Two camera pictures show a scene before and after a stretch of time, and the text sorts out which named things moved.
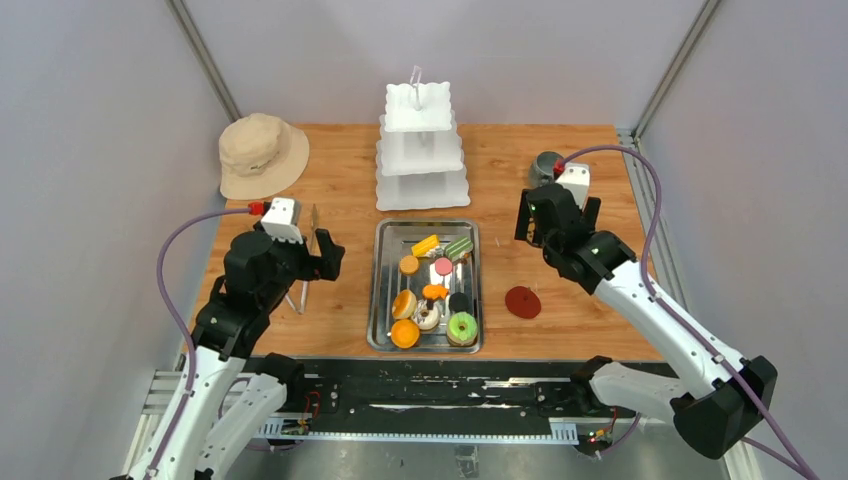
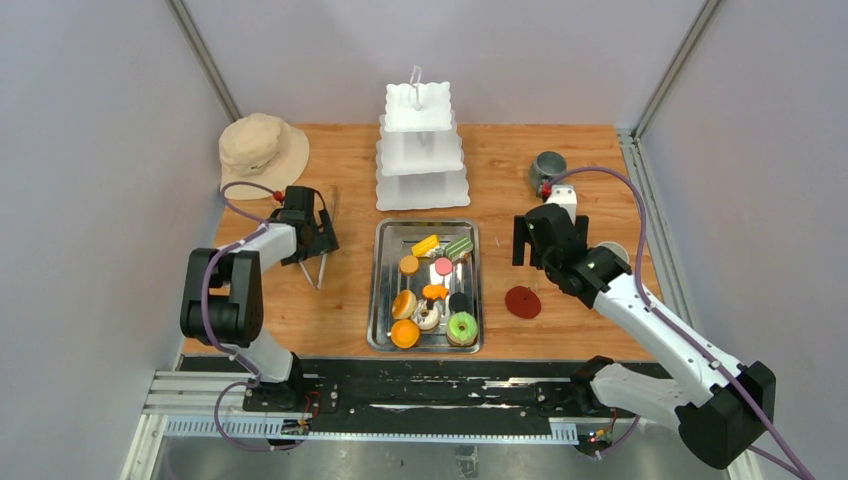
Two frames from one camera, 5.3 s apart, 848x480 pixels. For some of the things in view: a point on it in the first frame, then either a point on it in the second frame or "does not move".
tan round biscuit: [409, 265] does not move
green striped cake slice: [458, 247] does not move
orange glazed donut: [404, 304] does not move
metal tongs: [314, 250] → [334, 197]
